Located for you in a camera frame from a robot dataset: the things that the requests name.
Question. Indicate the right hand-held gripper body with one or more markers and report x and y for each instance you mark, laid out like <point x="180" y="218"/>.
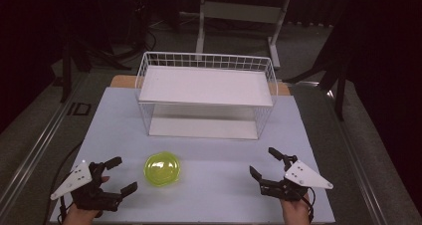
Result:
<point x="292" y="181"/>

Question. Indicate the person's left hand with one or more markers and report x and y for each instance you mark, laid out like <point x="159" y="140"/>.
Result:
<point x="79" y="217"/>

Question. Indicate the person's right hand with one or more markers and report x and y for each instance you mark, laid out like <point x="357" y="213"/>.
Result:
<point x="294" y="213"/>

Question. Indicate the translucent green bowl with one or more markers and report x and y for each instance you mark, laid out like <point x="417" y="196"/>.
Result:
<point x="162" y="169"/>

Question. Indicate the black metal stand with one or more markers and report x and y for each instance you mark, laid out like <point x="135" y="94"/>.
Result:
<point x="340" y="85"/>

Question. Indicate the white metal stand frame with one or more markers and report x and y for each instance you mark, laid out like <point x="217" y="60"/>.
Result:
<point x="244" y="12"/>

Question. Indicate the pale blue table sheet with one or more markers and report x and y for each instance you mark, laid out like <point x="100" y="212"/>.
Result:
<point x="212" y="172"/>

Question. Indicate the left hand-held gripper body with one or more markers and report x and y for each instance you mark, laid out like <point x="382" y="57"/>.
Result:
<point x="89" y="195"/>

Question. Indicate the metal floor rail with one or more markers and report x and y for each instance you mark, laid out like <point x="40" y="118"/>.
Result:
<point x="36" y="145"/>
<point x="360" y="165"/>

